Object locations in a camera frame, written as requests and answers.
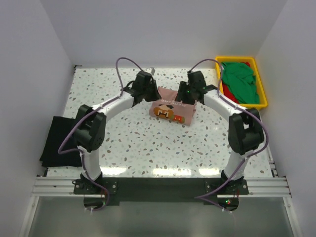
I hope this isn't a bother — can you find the pink t shirt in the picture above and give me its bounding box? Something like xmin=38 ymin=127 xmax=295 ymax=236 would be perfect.
xmin=149 ymin=87 xmax=196 ymax=126

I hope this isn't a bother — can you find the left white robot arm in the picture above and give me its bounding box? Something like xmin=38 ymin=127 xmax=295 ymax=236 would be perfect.
xmin=74 ymin=71 xmax=161 ymax=194

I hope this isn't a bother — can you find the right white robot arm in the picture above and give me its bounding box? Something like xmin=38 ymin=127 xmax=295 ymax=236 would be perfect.
xmin=176 ymin=71 xmax=268 ymax=198

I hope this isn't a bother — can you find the red t shirt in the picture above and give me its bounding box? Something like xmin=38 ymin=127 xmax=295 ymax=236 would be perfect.
xmin=222 ymin=62 xmax=239 ymax=104

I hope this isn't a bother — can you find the green t shirt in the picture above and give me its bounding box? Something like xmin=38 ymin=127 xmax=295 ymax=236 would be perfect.
xmin=222 ymin=62 xmax=260 ymax=104

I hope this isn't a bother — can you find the yellow plastic bin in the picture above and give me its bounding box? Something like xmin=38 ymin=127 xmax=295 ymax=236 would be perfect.
xmin=216 ymin=56 xmax=268 ymax=110

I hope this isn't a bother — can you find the black folded t shirt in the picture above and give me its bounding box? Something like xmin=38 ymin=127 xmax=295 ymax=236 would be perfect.
xmin=39 ymin=117 xmax=81 ymax=167

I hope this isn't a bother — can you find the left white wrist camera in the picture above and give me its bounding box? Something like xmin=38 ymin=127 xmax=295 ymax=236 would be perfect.
xmin=146 ymin=68 xmax=156 ymax=76

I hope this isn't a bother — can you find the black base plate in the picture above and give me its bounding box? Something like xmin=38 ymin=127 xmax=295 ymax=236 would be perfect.
xmin=72 ymin=176 xmax=249 ymax=207

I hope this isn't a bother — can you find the aluminium rail frame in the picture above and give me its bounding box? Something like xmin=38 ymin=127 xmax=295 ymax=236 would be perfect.
xmin=19 ymin=177 xmax=295 ymax=237

